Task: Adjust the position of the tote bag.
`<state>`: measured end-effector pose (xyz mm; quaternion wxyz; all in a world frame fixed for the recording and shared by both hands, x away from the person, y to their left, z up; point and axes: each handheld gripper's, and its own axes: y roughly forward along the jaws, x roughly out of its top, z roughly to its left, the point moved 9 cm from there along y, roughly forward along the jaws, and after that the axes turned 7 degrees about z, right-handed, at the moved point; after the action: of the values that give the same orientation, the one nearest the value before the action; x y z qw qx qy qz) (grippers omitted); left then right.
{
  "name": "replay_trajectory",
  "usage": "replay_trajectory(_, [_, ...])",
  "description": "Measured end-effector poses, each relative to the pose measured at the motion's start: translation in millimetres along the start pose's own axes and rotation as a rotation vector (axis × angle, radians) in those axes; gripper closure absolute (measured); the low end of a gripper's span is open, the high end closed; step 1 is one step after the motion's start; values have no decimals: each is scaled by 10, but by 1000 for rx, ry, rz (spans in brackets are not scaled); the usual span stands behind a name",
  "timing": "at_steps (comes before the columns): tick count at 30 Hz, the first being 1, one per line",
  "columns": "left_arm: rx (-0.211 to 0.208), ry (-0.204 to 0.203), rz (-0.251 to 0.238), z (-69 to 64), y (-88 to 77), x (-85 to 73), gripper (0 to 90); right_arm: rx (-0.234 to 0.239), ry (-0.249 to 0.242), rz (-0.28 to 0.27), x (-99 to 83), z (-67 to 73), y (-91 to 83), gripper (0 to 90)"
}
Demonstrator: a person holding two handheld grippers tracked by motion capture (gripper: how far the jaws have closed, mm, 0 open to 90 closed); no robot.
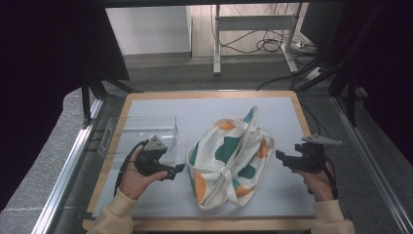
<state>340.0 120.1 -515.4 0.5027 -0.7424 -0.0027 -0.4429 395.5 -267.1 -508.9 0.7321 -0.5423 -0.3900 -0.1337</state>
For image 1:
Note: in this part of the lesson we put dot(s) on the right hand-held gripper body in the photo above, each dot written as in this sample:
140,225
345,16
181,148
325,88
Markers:
311,159

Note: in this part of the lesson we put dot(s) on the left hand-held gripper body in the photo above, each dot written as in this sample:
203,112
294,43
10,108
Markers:
152,159

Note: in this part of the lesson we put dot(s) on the clear plastic container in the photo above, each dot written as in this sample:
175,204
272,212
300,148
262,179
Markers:
136,128

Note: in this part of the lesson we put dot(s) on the white tote bag teal orange print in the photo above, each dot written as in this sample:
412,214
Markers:
227,162

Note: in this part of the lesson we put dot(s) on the person's right hand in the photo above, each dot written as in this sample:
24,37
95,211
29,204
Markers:
319,185

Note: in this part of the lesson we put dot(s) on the person's left hand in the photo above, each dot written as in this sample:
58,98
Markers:
133,182

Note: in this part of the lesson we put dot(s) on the black metal stand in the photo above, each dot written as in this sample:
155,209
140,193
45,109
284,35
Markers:
86,104
351,104

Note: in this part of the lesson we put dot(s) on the small wooden table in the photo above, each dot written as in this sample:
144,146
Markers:
207,95

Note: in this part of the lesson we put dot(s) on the white power strip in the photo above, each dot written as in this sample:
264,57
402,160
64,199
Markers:
314,73

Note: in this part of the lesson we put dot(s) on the black curtain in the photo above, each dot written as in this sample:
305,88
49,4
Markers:
42,65
383,65

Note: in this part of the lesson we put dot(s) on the aluminium rail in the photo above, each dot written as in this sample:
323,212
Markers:
61,182
376,172

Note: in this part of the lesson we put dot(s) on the white metal desk frame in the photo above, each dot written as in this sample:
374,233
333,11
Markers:
253,22

